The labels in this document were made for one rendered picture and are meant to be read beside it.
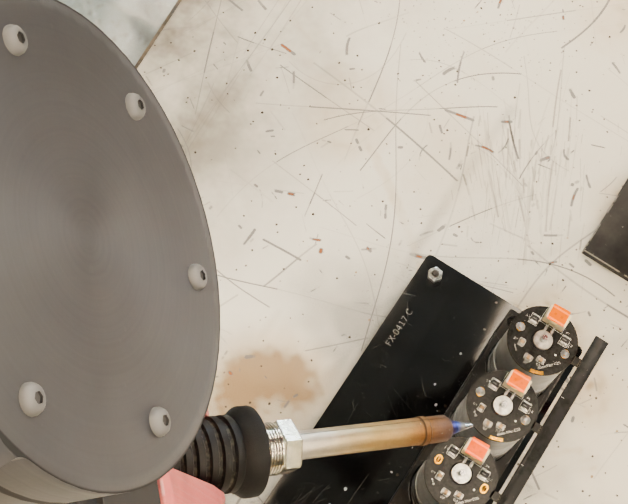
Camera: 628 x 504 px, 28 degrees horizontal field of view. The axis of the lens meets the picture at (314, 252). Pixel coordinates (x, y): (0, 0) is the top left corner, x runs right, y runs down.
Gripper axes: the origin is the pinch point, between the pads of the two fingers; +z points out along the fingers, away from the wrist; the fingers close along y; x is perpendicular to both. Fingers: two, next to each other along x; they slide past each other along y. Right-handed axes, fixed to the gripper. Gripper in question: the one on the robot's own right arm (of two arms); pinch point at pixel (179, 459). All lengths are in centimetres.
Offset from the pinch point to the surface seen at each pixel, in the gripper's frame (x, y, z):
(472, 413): -4.0, 1.3, 13.0
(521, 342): -6.0, 3.4, 14.0
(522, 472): -5.0, -1.0, 13.5
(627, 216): -9.5, 9.0, 22.7
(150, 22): 42, 65, 80
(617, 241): -8.9, 8.0, 22.3
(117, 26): 45, 65, 78
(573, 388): -7.2, 1.4, 14.8
